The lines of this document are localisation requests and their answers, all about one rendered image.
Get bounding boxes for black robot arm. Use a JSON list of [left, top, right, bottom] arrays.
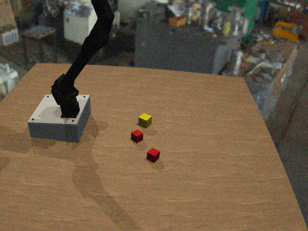
[[51, 0, 115, 118]]

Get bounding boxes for red cube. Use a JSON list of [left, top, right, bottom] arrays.
[[131, 129, 143, 143], [147, 148, 160, 163]]

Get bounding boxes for yellow cube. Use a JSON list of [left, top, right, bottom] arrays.
[[138, 113, 152, 128]]

